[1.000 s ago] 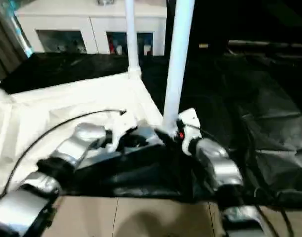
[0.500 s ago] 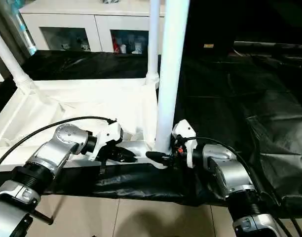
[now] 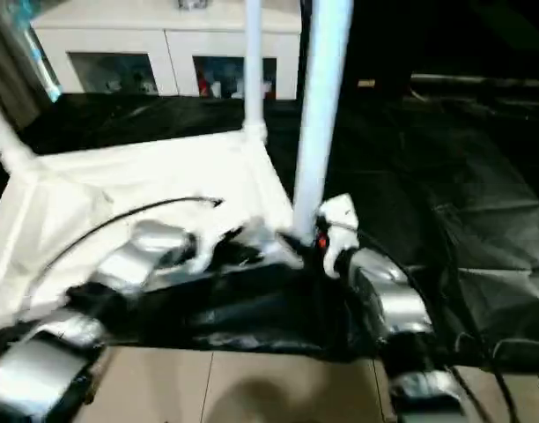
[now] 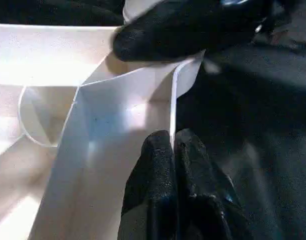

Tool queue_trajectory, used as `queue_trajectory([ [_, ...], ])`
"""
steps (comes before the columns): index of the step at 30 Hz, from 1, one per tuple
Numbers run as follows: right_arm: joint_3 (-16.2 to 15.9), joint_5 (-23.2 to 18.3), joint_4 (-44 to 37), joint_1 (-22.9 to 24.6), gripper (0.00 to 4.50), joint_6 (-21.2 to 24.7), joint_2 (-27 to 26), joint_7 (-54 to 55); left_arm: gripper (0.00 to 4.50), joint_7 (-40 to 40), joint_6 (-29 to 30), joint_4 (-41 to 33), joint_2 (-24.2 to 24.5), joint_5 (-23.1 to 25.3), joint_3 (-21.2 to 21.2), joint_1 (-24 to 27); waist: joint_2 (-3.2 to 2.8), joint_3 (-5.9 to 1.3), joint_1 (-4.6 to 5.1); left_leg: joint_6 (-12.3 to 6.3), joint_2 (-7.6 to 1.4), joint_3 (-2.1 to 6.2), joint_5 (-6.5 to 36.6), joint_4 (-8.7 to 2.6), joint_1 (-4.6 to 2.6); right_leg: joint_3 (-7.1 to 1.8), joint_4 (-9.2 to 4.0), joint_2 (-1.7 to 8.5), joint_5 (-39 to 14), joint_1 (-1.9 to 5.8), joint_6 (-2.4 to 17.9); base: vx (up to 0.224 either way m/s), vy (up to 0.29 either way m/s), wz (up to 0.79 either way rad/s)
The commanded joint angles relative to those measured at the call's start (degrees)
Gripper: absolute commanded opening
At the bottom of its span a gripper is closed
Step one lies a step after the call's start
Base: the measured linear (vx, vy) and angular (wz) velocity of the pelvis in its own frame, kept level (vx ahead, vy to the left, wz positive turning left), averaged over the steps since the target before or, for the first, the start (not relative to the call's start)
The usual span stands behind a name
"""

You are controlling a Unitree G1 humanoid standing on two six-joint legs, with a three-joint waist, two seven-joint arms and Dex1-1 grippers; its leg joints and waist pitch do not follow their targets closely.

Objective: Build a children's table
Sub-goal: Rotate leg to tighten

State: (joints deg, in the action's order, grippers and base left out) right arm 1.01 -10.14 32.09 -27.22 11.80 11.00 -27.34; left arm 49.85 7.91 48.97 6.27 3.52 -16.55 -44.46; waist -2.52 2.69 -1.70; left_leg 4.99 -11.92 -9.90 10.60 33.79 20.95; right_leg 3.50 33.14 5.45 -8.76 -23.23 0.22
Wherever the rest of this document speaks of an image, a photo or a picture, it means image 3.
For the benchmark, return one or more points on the white plastic table leg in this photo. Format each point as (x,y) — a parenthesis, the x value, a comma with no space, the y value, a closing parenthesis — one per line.
(322,110)
(254,66)
(9,136)

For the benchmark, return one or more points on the white plastic table top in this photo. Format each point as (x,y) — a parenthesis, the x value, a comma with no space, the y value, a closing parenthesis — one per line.
(120,185)

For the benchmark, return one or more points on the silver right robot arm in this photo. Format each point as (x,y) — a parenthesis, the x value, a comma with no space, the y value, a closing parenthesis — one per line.
(393,295)

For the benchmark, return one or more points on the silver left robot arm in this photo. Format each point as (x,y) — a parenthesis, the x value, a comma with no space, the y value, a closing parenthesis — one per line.
(133,260)

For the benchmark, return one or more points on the black mat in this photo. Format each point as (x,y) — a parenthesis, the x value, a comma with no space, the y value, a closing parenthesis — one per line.
(428,185)

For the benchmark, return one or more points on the small tan label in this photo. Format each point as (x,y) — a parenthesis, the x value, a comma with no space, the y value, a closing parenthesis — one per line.
(366,83)

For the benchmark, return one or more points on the red object behind glass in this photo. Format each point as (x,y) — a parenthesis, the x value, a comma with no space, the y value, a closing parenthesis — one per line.
(203,83)

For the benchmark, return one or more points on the white cabinet with glass doors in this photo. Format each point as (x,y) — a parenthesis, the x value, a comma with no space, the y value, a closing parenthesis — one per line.
(142,35)

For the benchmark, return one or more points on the clear glass trinket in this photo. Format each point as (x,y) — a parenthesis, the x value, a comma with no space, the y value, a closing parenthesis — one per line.
(192,4)

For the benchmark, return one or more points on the teal patterned hanging cloth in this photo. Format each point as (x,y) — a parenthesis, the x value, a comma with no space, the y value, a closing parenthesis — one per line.
(45,66)

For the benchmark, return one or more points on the grey curtain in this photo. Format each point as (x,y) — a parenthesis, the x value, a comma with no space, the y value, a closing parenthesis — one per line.
(9,66)

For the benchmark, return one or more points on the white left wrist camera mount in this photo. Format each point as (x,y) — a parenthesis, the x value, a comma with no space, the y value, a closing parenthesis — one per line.
(208,247)

